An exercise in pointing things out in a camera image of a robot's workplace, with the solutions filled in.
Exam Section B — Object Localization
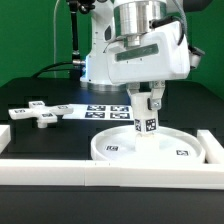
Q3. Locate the white U-shaped fence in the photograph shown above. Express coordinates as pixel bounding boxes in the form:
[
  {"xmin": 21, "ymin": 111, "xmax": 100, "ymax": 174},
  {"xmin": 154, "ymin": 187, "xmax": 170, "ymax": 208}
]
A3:
[{"xmin": 0, "ymin": 125, "xmax": 224, "ymax": 189}]

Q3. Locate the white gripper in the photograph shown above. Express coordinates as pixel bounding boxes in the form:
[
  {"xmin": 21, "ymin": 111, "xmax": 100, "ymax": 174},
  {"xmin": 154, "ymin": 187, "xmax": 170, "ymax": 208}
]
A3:
[{"xmin": 106, "ymin": 21, "xmax": 190, "ymax": 110}]

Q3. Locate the black cable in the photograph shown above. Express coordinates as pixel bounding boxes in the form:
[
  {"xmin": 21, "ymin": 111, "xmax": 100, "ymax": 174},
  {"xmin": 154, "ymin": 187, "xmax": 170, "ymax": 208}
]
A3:
[{"xmin": 31, "ymin": 60, "xmax": 84, "ymax": 79}]

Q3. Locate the white round table top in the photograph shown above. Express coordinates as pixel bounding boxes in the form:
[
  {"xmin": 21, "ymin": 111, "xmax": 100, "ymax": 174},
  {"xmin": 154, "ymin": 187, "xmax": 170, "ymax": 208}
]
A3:
[{"xmin": 91, "ymin": 125, "xmax": 205, "ymax": 164}]

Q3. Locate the black camera pole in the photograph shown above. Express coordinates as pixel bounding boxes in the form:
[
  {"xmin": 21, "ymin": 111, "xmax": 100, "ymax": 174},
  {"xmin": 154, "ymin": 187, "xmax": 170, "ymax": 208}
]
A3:
[{"xmin": 66, "ymin": 0, "xmax": 83, "ymax": 67}]

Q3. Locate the white cross-shaped table base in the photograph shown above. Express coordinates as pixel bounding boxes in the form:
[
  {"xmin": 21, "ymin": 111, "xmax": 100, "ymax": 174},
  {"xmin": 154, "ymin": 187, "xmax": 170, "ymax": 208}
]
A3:
[{"xmin": 8, "ymin": 101, "xmax": 74, "ymax": 128}]

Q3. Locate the white marker sheet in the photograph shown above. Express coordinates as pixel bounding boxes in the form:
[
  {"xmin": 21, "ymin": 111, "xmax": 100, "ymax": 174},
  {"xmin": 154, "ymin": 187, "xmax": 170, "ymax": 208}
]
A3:
[{"xmin": 63, "ymin": 104, "xmax": 133, "ymax": 121}]

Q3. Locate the white thin cable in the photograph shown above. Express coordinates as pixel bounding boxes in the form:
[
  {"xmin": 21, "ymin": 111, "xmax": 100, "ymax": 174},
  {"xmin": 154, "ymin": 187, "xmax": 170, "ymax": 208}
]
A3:
[{"xmin": 53, "ymin": 0, "xmax": 62, "ymax": 70}]

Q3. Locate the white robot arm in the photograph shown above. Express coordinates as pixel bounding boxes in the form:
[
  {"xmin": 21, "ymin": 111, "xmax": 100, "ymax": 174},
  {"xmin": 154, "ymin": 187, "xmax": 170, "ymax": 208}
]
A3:
[{"xmin": 81, "ymin": 0, "xmax": 213, "ymax": 110}]

